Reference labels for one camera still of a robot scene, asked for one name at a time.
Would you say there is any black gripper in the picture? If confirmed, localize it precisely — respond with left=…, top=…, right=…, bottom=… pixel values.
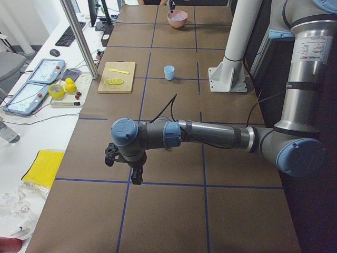
left=127, top=153, right=146, bottom=184

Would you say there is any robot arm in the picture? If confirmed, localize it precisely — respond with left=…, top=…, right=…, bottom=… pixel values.
left=105, top=1, right=336, bottom=184

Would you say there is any pink bowl of ice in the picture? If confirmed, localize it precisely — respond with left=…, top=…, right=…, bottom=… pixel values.
left=167, top=11, right=189, bottom=28

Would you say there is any light blue cup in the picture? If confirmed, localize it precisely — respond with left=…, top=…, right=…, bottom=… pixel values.
left=163, top=65, right=175, bottom=81

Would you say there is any black monitor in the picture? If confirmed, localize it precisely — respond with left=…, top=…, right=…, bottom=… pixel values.
left=87, top=0, right=112, bottom=27

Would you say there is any yellow plastic knife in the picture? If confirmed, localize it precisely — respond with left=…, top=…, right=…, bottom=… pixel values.
left=108, top=69, right=130, bottom=74

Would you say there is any bamboo cutting board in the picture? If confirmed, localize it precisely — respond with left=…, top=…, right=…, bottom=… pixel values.
left=97, top=62, right=136, bottom=93

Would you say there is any lemon slice four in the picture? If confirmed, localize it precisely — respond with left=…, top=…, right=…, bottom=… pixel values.
left=116, top=78, right=124, bottom=84

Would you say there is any yellow cloth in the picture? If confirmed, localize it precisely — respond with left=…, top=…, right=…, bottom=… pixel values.
left=21, top=150, right=65, bottom=189

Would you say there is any white tray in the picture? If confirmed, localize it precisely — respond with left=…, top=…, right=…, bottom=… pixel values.
left=49, top=80, right=88, bottom=108

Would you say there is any spare strawberry on bench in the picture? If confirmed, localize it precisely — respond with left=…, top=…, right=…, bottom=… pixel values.
left=75, top=91, right=82, bottom=100

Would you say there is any black keyboard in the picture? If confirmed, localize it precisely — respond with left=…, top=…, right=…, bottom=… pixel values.
left=55, top=26, right=75, bottom=47

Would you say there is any yellow lemon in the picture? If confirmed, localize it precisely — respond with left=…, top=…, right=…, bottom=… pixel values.
left=64, top=83, right=77, bottom=93
left=65, top=77, right=74, bottom=84

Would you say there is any yellow tape roll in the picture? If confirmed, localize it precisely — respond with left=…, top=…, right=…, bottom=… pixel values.
left=48, top=84, right=66, bottom=99

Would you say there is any plastic bag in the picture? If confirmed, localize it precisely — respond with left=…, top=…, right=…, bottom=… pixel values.
left=1, top=182, right=50, bottom=240

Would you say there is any black computer mouse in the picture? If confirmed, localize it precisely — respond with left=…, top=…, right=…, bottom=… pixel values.
left=49, top=49, right=60, bottom=57

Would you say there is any lower teach pendant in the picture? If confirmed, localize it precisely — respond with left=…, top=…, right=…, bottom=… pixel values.
left=3, top=82, right=49, bottom=116

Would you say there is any teach pendant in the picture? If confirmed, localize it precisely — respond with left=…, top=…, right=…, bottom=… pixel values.
left=28, top=59, right=65, bottom=84
left=3, top=82, right=49, bottom=116

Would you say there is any clear water bottle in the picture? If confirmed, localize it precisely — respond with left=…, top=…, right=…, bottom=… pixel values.
left=0, top=121, right=20, bottom=143

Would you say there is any upper teach pendant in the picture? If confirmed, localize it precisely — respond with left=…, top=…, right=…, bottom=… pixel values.
left=28, top=59, right=65, bottom=84

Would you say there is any white camera pole base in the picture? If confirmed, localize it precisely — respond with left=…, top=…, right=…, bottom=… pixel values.
left=209, top=0, right=262, bottom=92

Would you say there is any aluminium frame post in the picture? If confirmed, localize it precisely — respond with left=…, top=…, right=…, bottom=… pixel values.
left=60, top=0, right=99, bottom=80

